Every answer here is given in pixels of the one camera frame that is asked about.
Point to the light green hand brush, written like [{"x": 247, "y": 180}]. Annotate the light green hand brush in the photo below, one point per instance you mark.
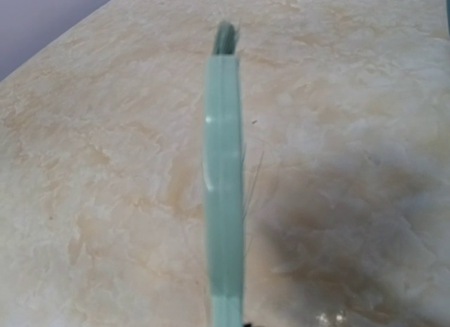
[{"x": 223, "y": 197}]

